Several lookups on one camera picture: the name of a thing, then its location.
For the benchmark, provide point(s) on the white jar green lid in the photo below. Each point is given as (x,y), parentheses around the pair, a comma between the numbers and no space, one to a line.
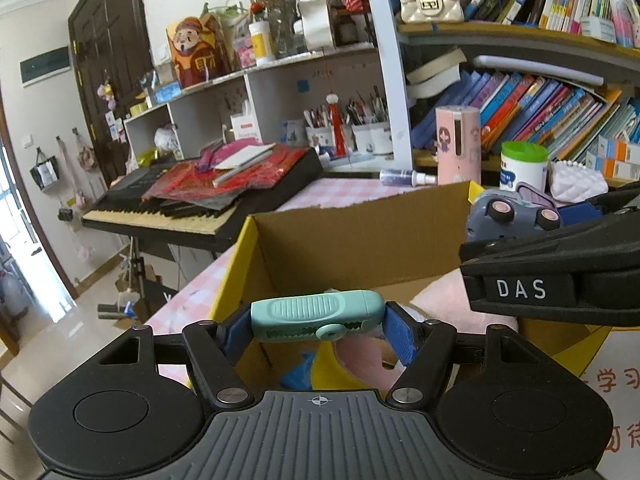
(523,162)

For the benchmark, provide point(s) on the black electronic keyboard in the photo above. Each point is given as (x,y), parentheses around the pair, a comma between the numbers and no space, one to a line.
(175,204)

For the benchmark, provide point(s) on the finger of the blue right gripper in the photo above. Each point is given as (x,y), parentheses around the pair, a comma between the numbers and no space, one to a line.
(577,213)

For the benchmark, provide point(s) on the pink plush toy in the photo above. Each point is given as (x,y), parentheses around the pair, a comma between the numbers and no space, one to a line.
(371,361)

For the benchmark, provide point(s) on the yellow cardboard box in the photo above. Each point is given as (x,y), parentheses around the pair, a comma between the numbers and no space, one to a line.
(399,240)

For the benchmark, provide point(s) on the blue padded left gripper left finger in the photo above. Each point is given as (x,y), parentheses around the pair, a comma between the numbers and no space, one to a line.
(235,334)

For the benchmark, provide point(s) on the small spray bottle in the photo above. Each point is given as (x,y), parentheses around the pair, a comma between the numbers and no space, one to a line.
(413,178)

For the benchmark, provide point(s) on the fortune god figure box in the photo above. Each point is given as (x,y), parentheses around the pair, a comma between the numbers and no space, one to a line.
(198,50)

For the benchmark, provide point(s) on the white quilted pouch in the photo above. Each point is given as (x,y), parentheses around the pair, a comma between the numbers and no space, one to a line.
(572,182)

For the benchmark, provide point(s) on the grey toy car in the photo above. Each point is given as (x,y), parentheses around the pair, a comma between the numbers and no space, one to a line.
(497,214)

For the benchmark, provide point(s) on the red paper stack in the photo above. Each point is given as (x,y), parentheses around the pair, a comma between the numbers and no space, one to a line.
(225,174)

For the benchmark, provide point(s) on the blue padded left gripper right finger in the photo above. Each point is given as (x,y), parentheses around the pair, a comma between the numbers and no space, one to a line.
(404,334)

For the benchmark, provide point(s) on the white desk shelf unit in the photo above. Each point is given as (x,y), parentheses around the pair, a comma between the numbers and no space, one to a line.
(284,92)

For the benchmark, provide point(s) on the cartoon desk mat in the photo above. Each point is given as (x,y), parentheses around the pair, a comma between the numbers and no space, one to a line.
(614,374)

